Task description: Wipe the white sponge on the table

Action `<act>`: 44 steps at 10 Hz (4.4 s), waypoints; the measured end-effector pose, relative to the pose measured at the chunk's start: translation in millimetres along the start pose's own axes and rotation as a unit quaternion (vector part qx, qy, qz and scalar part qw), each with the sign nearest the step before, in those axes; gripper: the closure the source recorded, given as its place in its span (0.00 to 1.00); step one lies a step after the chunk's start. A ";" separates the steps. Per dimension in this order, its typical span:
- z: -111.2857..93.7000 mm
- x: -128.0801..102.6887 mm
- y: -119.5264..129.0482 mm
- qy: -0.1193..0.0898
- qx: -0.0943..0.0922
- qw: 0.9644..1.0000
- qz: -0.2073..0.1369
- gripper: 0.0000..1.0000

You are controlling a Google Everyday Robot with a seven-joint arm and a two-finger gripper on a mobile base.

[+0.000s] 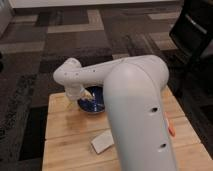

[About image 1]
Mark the black office chair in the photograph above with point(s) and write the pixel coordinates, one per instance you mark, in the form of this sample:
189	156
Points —
193	30

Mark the white sponge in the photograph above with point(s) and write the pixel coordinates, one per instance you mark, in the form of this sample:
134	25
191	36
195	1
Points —
102	142

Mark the dark blue bowl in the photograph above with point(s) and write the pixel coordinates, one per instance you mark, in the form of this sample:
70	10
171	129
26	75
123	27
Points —
96	105

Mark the orange marker pen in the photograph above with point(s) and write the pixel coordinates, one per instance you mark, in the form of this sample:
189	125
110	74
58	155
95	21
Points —
170	126

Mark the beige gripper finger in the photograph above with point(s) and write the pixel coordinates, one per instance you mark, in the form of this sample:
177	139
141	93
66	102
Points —
87	95
71	103

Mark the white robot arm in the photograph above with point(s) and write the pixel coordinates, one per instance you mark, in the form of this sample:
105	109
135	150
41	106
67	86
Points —
132	89

